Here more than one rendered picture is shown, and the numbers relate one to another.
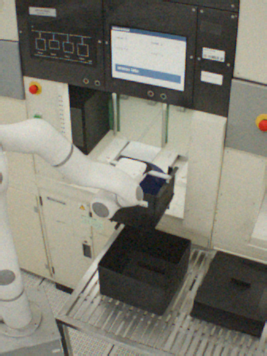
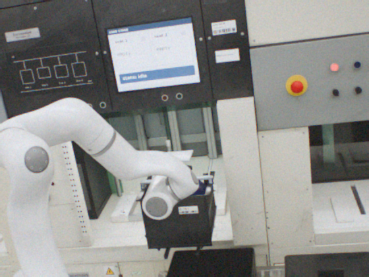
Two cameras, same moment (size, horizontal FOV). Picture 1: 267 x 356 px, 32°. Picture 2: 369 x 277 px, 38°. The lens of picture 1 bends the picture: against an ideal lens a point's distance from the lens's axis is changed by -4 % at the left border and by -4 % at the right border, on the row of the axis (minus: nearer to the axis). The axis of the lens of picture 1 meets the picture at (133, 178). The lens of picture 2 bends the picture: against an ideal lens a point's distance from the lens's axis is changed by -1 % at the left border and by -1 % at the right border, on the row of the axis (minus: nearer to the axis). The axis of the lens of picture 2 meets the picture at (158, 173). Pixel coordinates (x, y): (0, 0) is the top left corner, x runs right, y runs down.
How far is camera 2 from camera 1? 54 cm
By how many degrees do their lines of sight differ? 19
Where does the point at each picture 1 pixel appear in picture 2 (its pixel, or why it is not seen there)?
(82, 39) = (76, 56)
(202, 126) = (230, 111)
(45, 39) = (32, 68)
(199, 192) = (244, 194)
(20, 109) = not seen: hidden behind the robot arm
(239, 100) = (263, 70)
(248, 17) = not seen: outside the picture
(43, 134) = (82, 110)
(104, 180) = (156, 163)
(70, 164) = (116, 146)
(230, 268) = (310, 266)
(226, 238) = (287, 246)
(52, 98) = not seen: hidden behind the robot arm
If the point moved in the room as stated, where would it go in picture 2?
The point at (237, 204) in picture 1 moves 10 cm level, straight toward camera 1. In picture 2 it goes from (289, 197) to (294, 210)
